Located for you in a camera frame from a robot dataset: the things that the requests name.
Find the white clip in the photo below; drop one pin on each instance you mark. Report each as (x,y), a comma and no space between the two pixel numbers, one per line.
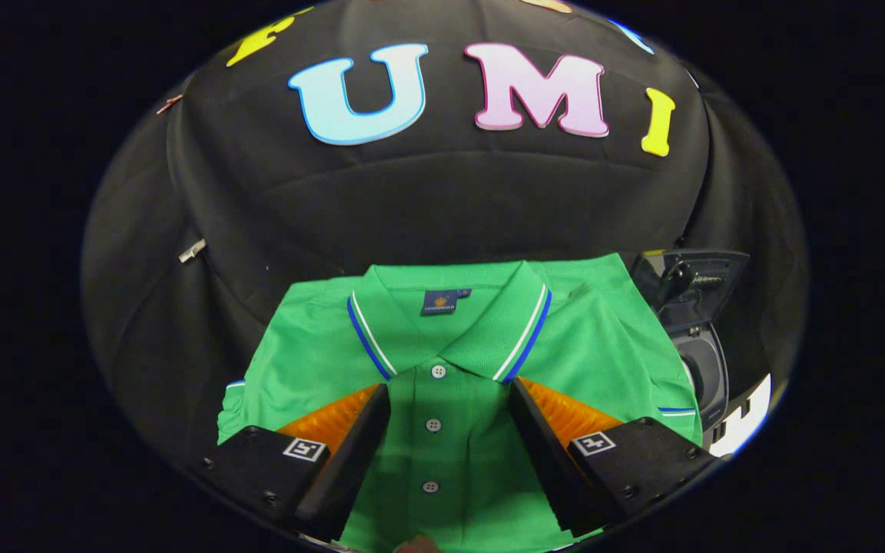
(192,250)

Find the green polo shirt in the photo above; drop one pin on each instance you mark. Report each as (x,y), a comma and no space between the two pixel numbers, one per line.
(604,346)

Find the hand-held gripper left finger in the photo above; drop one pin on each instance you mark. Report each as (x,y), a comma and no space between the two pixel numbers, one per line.
(350,461)

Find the black backdrop cloth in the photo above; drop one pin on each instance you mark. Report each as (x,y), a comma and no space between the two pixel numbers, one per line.
(442,200)

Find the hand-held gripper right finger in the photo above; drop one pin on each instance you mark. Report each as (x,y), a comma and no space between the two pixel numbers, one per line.
(550,461)

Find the pink clip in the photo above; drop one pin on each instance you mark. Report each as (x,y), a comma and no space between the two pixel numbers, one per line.
(169,104)

